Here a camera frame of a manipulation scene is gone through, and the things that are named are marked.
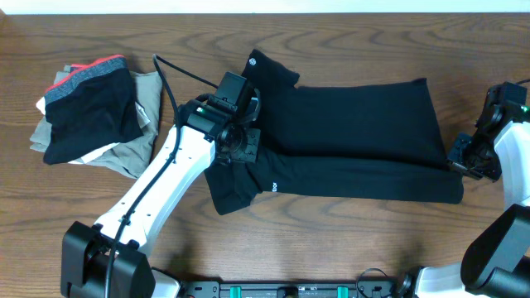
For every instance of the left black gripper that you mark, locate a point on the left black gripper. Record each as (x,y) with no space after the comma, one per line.
(249,152)

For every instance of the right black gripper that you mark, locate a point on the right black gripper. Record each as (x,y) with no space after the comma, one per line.
(456,159)

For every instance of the black pants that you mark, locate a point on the black pants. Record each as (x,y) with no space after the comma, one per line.
(369,142)

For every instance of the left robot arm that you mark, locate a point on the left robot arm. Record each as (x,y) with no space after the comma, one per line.
(110,257)

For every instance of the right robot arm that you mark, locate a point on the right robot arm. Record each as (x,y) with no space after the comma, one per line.
(495,264)

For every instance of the white folded garment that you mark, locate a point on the white folded garment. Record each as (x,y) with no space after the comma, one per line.
(142,118)

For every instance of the black folded shorts grey waistband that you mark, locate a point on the black folded shorts grey waistband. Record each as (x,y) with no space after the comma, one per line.
(93,106)

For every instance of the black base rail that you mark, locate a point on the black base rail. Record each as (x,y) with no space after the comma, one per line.
(366,288)

